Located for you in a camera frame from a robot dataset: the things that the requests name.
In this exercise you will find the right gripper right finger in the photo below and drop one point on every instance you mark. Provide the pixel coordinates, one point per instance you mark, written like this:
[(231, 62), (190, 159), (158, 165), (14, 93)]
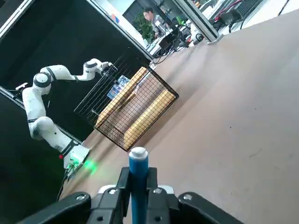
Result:
[(163, 210)]

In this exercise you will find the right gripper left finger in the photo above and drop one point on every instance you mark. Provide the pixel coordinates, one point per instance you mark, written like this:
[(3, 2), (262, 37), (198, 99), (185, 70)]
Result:
[(105, 210)]

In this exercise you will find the blue illustrated book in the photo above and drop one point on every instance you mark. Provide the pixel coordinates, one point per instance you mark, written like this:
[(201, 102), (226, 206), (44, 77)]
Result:
[(116, 88)]

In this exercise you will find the blue marker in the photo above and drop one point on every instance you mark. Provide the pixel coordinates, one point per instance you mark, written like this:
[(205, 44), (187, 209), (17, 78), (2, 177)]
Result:
[(138, 172)]

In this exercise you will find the green potted plant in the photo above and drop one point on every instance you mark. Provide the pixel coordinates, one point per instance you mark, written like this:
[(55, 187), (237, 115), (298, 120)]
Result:
[(141, 28)]

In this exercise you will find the black laptop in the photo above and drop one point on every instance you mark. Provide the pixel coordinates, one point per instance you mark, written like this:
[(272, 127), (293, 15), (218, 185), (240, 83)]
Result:
[(166, 41)]

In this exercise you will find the person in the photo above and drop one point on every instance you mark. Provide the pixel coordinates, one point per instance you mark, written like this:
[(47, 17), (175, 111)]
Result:
[(153, 21)]

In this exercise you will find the black power supply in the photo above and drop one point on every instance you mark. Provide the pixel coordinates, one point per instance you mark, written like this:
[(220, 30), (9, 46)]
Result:
[(230, 16)]

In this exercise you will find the aluminium frame post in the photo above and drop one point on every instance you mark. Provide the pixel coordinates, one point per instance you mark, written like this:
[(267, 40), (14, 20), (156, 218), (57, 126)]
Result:
[(196, 18)]

